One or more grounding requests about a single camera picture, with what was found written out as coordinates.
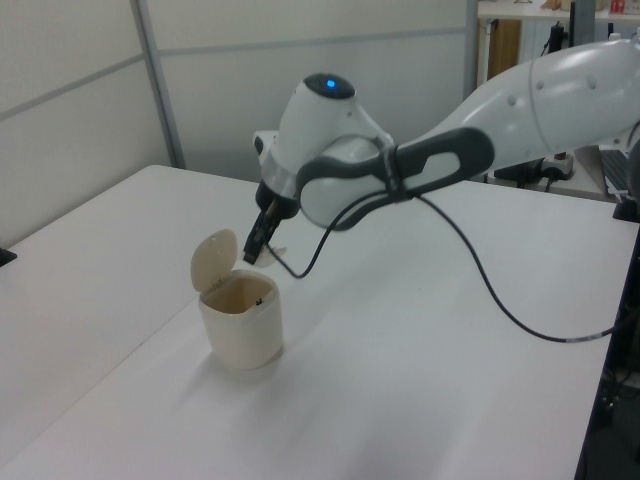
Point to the grey partition post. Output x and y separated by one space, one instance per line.
471 45

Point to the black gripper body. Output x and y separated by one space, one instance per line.
277 202

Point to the black clamp block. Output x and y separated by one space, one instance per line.
628 210

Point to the grey laptop keyboard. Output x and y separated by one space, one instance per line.
614 172

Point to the white desk with wood panel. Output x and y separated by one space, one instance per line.
504 45

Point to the clear plastic trash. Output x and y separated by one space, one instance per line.
274 257

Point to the small cream bin with lid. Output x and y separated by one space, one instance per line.
245 335

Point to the small black table clamp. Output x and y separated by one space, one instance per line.
6 256

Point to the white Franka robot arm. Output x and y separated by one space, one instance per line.
500 130

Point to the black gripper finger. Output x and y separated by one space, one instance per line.
256 239

